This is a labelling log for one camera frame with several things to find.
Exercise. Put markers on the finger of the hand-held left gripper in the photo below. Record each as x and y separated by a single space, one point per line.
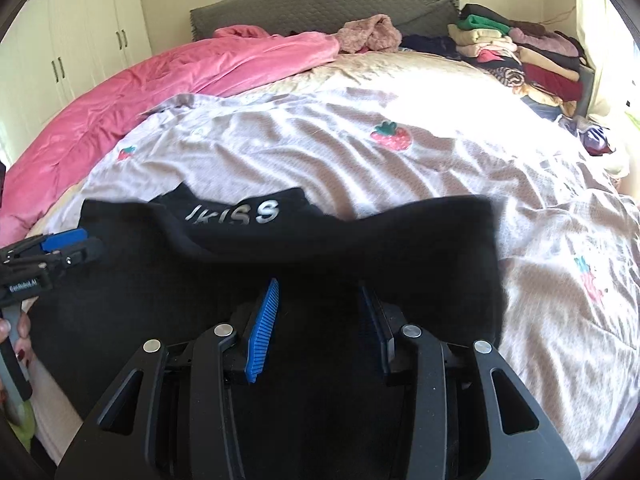
65 240
85 252

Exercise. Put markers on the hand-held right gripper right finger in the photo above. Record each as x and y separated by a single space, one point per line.
372 320

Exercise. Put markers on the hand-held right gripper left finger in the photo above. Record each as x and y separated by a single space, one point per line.
262 330

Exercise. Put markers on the black sweater with orange patches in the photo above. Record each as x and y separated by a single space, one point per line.
350 240

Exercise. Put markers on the pile of folded clothes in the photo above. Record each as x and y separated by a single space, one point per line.
530 55

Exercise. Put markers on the person's left hand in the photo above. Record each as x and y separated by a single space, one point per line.
24 332

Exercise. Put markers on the strawberry print bed sheet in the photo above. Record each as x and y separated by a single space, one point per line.
350 160

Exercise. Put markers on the pink quilt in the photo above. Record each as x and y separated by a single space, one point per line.
150 85

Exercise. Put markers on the cream wardrobe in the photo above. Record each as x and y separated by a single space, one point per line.
75 45

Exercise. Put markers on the beige bed sheet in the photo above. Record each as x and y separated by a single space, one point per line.
425 70

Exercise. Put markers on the dark navy cloth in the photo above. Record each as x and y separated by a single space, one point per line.
430 45

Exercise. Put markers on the pink fuzzy cloth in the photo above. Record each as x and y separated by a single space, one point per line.
370 35

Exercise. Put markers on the purple crumpled cloth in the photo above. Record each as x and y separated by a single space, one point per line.
592 135

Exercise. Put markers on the grey quilted headboard cover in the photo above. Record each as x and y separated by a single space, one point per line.
300 10

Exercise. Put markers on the white curtain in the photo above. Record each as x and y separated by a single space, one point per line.
607 50

